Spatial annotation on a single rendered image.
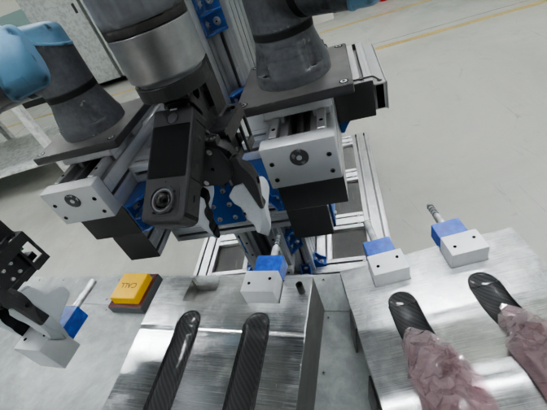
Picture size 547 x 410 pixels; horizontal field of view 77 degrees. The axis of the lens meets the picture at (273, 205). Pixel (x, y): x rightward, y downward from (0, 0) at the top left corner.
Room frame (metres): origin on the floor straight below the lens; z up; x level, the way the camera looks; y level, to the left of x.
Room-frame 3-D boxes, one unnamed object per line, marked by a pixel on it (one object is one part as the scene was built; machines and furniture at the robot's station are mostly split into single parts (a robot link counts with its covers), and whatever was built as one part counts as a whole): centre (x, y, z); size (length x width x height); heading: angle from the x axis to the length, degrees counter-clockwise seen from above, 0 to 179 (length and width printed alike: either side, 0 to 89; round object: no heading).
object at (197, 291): (0.37, 0.15, 0.87); 0.05 x 0.05 x 0.04; 65
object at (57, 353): (0.38, 0.35, 0.93); 0.13 x 0.05 x 0.05; 155
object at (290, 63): (0.70, -0.14, 1.09); 0.15 x 0.15 x 0.10
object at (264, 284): (0.37, 0.04, 0.89); 0.13 x 0.05 x 0.05; 154
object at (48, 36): (0.86, 0.34, 1.20); 0.13 x 0.12 x 0.14; 102
